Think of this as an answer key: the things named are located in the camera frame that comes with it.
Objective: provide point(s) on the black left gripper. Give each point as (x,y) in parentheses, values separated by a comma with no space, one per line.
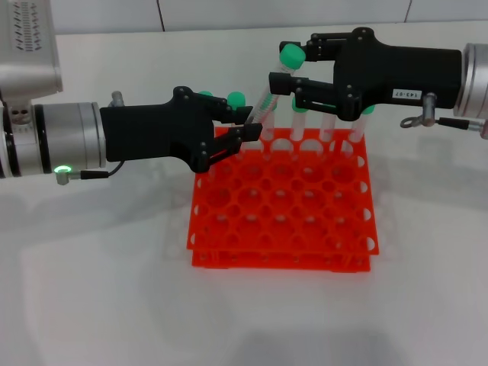
(152,129)

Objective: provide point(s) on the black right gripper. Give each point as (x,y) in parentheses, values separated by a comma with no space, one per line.
(400,76)

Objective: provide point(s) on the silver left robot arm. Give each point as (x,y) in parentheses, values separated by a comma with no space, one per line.
(65,137)

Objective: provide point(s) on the orange test tube rack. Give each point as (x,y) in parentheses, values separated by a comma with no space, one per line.
(282,213)

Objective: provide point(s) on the metal left wrist connector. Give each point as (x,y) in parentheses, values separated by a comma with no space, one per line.
(117,100)

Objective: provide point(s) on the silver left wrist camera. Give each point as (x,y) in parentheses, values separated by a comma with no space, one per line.
(26,49)

